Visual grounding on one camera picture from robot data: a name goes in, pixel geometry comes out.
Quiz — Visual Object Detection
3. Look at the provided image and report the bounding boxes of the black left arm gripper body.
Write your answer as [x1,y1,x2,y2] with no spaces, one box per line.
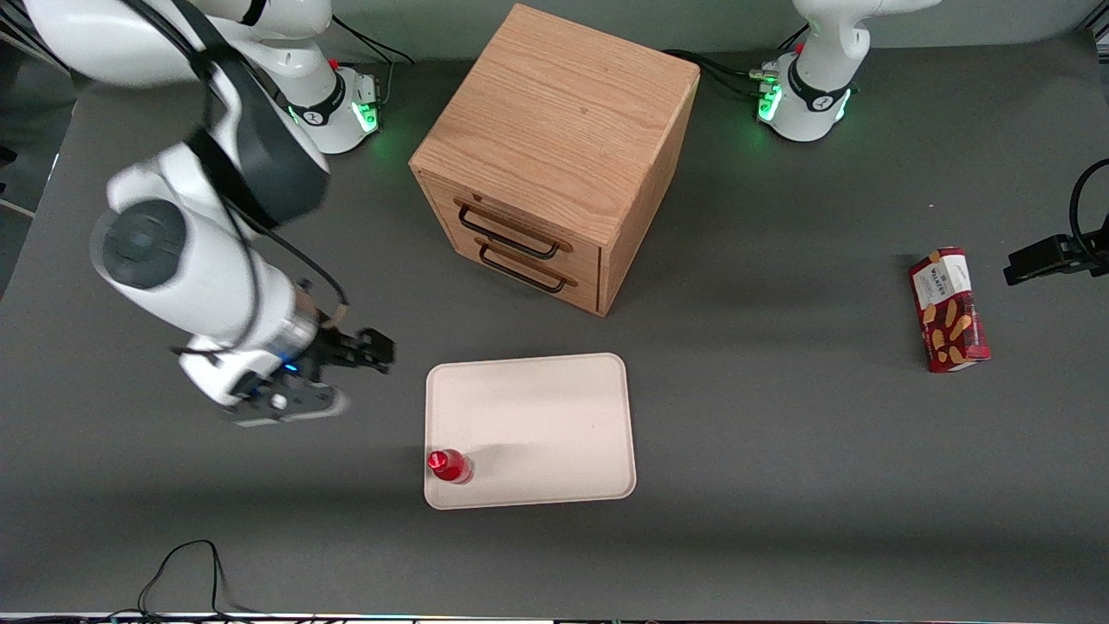
[1074,227,1109,280]

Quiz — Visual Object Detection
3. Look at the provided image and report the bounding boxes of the red coke bottle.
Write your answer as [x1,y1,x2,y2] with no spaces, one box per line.
[426,447,475,485]

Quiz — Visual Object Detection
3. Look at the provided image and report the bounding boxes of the beige plastic tray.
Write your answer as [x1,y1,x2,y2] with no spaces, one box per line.
[423,352,639,511]

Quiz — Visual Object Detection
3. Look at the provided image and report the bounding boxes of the red tartan shortbread box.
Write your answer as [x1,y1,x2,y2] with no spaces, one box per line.
[907,246,992,374]

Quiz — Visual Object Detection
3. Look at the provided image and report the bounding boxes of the wooden drawer front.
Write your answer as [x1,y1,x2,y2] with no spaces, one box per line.
[446,230,601,313]
[422,178,603,278]

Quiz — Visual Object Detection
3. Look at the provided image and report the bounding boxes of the wooden drawer cabinet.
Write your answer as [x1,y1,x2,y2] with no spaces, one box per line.
[408,3,702,318]

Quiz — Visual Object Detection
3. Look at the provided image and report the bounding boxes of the black looped gripper cable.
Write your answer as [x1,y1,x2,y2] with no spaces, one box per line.
[1068,159,1109,252]

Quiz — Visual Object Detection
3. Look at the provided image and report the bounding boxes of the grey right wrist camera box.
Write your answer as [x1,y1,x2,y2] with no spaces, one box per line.
[220,386,348,428]

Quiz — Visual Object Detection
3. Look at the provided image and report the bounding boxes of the black cable along right arm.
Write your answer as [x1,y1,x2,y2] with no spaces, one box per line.
[126,0,350,330]

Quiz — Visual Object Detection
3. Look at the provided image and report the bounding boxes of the black metal drawer handle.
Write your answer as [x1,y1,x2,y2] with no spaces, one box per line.
[478,243,568,294]
[457,202,562,261]

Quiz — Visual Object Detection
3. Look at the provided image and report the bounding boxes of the black cable at table edge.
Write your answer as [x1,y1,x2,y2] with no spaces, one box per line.
[102,539,265,621]

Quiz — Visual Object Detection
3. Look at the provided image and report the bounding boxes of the black right arm base cables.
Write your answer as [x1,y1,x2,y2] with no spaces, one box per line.
[328,12,418,107]

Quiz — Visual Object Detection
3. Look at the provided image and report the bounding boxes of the black arm base cables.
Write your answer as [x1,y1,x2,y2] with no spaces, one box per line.
[328,12,418,107]
[661,49,774,98]

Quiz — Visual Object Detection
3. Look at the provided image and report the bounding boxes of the black left arm base cables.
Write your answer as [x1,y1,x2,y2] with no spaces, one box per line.
[661,49,774,98]

